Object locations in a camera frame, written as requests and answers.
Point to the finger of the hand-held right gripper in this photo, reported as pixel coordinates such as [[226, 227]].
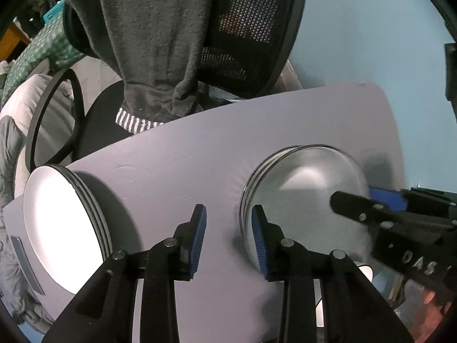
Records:
[[357, 209], [389, 198]]

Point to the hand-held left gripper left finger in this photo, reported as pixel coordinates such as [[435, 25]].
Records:
[[198, 243]]

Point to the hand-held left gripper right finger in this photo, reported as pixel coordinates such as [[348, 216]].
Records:
[[259, 246]]

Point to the small white plate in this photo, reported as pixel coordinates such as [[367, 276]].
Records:
[[107, 227]]

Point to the stack of white plates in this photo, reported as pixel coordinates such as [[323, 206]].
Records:
[[60, 228]]

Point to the person's right hand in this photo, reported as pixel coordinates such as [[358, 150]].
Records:
[[432, 303]]

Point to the beige board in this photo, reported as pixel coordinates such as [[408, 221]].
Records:
[[289, 78]]

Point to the grey quilted duvet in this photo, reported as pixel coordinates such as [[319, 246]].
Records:
[[10, 171]]

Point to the dark grey fleece garment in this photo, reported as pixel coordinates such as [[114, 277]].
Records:
[[150, 35]]

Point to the black mesh office chair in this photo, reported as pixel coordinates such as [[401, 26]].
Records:
[[250, 25]]

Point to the light grey pillow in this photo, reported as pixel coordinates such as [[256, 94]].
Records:
[[21, 103]]

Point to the green checked tablecloth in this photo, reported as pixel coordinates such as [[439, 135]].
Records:
[[39, 46]]

